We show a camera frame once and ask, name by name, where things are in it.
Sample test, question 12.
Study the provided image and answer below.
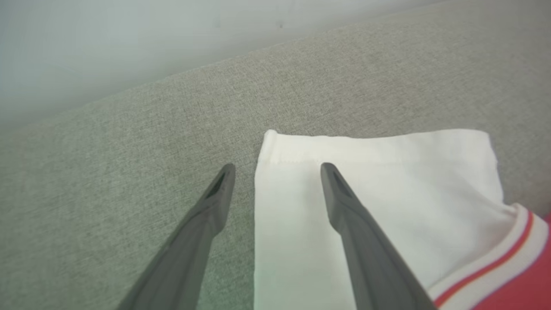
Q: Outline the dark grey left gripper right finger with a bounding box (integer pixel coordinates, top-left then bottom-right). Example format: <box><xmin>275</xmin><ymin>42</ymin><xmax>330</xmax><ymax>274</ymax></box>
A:
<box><xmin>320</xmin><ymin>162</ymin><xmax>437</xmax><ymax>310</ymax></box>

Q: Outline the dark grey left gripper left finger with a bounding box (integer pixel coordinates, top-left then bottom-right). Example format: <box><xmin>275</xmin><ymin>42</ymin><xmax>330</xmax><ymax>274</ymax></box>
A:
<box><xmin>116</xmin><ymin>163</ymin><xmax>236</xmax><ymax>310</ymax></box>

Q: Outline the red t-shirt with white sleeves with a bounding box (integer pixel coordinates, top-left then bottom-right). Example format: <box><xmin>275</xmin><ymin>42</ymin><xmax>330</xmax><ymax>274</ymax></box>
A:
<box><xmin>253</xmin><ymin>128</ymin><xmax>551</xmax><ymax>310</ymax></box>

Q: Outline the grey fabric sofa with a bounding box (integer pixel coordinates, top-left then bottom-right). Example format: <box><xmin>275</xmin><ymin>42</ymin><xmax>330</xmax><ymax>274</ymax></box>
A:
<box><xmin>0</xmin><ymin>0</ymin><xmax>551</xmax><ymax>310</ymax></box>

